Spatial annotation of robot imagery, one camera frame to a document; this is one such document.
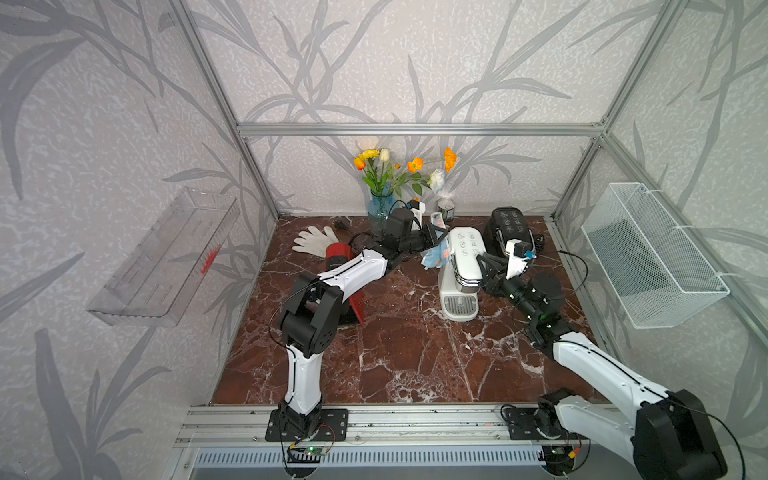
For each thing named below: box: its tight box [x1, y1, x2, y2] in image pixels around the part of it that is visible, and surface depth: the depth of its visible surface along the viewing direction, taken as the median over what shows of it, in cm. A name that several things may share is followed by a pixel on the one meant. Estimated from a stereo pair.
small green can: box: [437, 198, 455, 222], surface depth 119 cm
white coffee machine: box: [438, 226, 487, 322], surface depth 85 cm
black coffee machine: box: [483, 207, 535, 257], surface depth 89 cm
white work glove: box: [292, 226, 339, 258], surface depth 115 cm
